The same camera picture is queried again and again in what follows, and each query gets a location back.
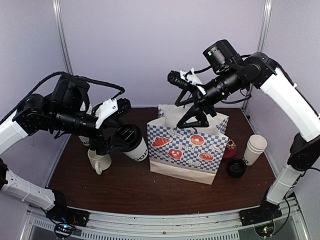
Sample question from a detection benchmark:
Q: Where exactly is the red floral plate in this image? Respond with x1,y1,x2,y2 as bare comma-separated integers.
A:
222,139,238,159

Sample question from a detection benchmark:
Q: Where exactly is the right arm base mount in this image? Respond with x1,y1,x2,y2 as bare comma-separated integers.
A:
239,206,283,226

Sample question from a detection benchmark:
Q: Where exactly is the blue checkered paper bag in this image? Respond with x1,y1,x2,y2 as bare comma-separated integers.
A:
147,104,229,185

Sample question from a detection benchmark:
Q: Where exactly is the stack of paper cups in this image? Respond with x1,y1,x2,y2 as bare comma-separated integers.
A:
242,134,268,166

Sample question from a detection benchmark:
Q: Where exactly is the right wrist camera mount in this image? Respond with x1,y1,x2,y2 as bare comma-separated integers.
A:
167,68,206,95

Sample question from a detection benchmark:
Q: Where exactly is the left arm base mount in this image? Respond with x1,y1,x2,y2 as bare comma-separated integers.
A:
46,206,90,227

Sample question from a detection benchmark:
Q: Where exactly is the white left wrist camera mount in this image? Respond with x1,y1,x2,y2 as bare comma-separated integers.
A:
91,98,131,129

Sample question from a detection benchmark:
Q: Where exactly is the cream ceramic mug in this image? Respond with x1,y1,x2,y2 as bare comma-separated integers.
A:
87,149,112,175

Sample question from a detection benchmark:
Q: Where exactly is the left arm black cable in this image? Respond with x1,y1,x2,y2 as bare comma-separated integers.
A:
7,71,126,111

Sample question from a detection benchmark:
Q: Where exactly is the stack of black lids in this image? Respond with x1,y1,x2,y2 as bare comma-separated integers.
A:
226,158,247,178

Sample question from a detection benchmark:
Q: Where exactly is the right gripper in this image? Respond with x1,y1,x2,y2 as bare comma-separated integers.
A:
175,64,245,128

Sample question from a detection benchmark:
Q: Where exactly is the paper cup holding straws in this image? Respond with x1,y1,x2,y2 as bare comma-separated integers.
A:
78,136,90,147

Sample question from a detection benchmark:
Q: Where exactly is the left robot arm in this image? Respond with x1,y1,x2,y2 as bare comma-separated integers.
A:
0,71,131,155

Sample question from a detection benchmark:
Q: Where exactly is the aluminium front rail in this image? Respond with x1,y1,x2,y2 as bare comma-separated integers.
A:
17,196,311,240

